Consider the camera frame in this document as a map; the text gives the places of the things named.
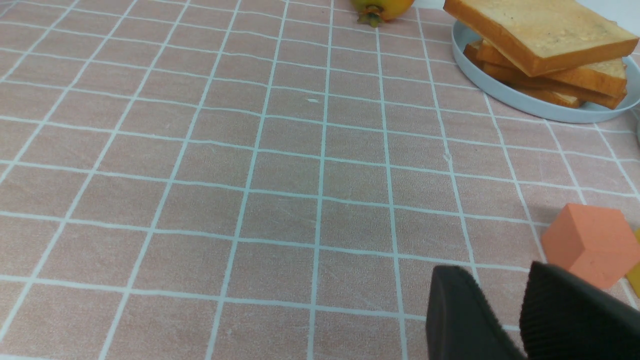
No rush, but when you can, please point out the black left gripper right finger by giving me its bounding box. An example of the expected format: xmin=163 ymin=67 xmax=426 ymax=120
xmin=519 ymin=261 xmax=640 ymax=360

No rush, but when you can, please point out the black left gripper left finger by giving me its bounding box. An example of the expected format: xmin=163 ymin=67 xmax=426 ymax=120
xmin=425 ymin=265 xmax=526 ymax=360

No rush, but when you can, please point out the toast slice placed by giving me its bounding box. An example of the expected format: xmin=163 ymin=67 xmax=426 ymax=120
xmin=477 ymin=39 xmax=627 ymax=97
xmin=442 ymin=0 xmax=639 ymax=76

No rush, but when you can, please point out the orange foam cube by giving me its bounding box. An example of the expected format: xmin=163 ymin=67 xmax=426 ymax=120
xmin=541 ymin=203 xmax=640 ymax=290

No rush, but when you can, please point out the yellow foam block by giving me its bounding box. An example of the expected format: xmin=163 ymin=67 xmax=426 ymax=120
xmin=622 ymin=228 xmax=640 ymax=298

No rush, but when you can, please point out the light blue bread plate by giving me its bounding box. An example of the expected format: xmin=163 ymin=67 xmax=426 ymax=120
xmin=451 ymin=20 xmax=640 ymax=125

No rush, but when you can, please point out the toast slice bottom remaining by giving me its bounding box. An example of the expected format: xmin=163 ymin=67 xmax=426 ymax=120
xmin=509 ymin=84 xmax=585 ymax=109

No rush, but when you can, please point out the toast slice remaining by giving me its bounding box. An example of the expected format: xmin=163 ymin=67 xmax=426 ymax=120
xmin=462 ymin=39 xmax=627 ymax=110
xmin=509 ymin=84 xmax=585 ymax=109

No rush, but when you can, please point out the toast slice upper remaining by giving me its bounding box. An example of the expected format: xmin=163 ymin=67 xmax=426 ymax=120
xmin=462 ymin=39 xmax=627 ymax=110

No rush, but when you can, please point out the pink checkered tablecloth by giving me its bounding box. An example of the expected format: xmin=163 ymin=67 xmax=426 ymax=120
xmin=1 ymin=0 xmax=639 ymax=360

